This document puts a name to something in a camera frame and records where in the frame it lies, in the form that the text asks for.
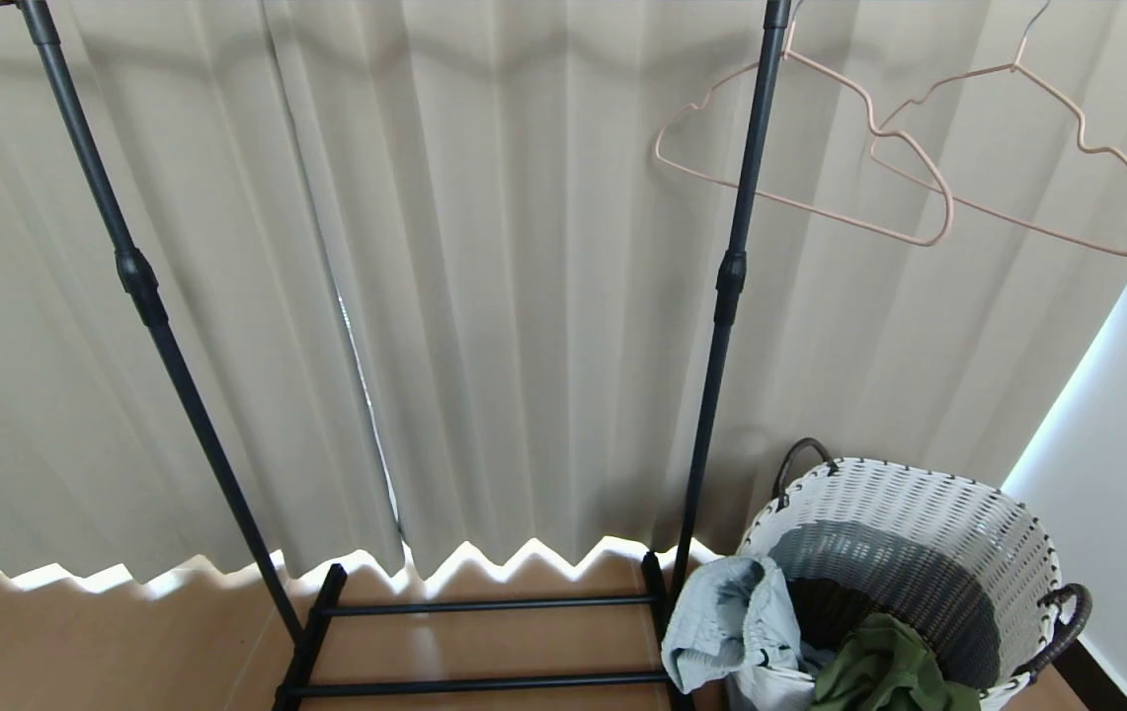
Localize green long-sleeved shirt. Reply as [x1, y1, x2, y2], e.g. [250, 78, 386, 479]
[808, 612, 982, 711]

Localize pink clothes hanger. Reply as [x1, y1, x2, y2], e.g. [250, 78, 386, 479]
[868, 0, 1127, 259]
[653, 18, 955, 249]

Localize white laundry basket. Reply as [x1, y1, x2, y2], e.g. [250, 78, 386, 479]
[735, 436, 1093, 711]

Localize black clothes rack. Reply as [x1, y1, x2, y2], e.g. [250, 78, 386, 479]
[18, 0, 793, 711]

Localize beige curtain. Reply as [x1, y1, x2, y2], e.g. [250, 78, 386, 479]
[0, 0, 1127, 586]

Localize pale grey shorts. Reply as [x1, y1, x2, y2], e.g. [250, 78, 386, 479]
[661, 554, 821, 711]

